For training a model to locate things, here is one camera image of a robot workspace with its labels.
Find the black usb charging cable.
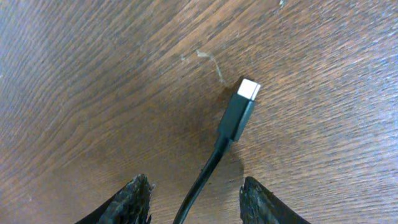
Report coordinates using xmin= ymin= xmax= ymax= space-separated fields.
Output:
xmin=172 ymin=78 xmax=262 ymax=224

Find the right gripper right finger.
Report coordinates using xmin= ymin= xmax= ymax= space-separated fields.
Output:
xmin=239 ymin=176 xmax=310 ymax=224

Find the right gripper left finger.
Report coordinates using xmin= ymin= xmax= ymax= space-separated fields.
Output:
xmin=76 ymin=174 xmax=153 ymax=224

